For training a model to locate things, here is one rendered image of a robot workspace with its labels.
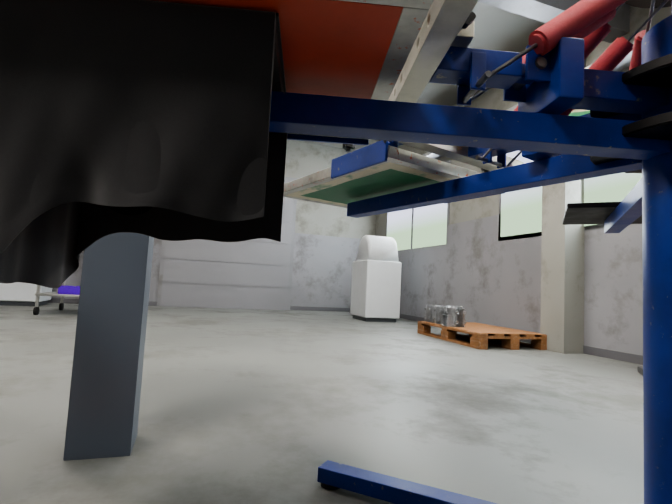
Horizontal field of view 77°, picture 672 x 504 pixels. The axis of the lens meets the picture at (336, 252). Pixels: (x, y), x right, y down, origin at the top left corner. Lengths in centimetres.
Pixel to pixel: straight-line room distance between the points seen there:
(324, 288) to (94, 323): 769
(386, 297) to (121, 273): 578
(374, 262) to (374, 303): 66
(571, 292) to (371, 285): 313
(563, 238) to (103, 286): 424
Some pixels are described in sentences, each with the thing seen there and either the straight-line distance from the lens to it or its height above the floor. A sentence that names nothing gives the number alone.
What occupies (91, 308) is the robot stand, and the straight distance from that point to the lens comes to 150.
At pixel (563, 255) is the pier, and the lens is 483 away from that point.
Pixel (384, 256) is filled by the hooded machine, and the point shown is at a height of 107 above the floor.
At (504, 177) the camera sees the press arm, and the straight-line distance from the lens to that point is 135.
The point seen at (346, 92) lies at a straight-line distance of 93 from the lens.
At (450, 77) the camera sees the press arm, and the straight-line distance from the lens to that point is 96.
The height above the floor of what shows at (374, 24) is 95.
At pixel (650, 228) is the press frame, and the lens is 111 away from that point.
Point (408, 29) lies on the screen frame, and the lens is 74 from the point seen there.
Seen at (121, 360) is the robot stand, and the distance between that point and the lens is 150.
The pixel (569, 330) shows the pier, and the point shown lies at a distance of 487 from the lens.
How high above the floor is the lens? 56
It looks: 4 degrees up
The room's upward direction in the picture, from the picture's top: 3 degrees clockwise
